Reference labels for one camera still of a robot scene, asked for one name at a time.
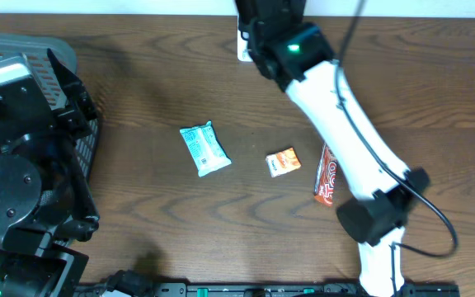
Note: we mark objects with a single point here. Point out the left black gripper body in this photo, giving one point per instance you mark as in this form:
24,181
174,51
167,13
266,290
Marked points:
77,109

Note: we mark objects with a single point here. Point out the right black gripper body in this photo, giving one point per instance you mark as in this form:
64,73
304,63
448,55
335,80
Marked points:
296,12

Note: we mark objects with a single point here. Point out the orange snack sachet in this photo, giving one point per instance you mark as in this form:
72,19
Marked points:
282,162

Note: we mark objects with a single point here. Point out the white teal snack packet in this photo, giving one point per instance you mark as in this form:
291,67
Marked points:
205,149

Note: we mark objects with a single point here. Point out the red Top chocolate bar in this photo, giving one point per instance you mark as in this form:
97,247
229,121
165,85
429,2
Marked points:
325,177

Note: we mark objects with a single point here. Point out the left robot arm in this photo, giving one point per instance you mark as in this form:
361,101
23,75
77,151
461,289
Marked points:
54,272

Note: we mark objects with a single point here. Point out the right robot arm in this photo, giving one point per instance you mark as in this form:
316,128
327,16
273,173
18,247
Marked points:
297,56

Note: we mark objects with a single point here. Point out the white barcode scanner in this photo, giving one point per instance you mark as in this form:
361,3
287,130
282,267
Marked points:
242,43

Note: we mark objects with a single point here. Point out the grey plastic mesh basket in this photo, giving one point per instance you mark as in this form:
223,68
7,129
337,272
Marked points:
56,82

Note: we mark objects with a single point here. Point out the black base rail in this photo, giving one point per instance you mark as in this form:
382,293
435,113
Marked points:
328,289

